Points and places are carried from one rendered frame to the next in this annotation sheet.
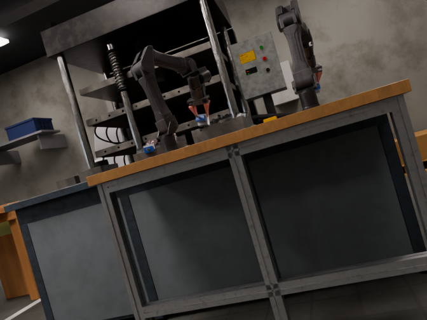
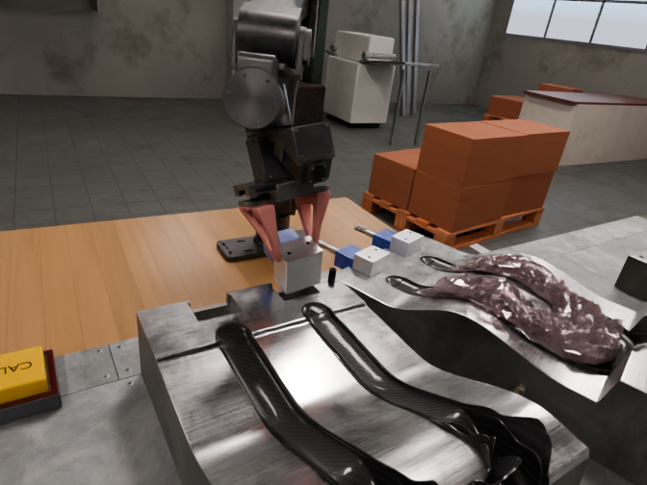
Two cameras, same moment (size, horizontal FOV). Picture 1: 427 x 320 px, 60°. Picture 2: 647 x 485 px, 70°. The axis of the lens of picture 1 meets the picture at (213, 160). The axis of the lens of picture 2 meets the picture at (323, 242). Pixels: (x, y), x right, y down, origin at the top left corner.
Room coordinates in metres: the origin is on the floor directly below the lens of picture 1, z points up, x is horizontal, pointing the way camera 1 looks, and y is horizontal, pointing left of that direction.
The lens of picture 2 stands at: (2.18, -0.37, 1.21)
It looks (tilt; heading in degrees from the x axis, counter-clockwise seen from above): 26 degrees down; 131
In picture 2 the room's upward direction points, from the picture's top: 7 degrees clockwise
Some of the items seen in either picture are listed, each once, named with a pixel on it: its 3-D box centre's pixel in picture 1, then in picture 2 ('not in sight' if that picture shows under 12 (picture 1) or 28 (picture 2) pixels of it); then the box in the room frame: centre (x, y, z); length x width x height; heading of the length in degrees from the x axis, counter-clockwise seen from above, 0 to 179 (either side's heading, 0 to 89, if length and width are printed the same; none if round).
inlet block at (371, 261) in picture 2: not in sight; (347, 256); (1.76, 0.17, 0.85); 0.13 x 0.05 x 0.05; 3
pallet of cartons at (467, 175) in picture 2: not in sight; (463, 170); (0.79, 2.61, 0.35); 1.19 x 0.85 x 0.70; 77
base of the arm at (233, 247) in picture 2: (169, 145); (272, 228); (1.58, 0.16, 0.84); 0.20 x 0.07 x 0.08; 74
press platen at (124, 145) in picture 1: (176, 134); not in sight; (3.07, 0.24, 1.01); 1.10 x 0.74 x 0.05; 76
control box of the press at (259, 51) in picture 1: (279, 139); not in sight; (2.65, -0.49, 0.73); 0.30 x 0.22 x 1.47; 76
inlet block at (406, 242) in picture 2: (149, 149); (382, 240); (1.76, 0.28, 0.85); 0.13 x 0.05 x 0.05; 3
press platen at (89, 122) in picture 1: (168, 105); not in sight; (3.07, 0.24, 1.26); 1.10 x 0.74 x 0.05; 76
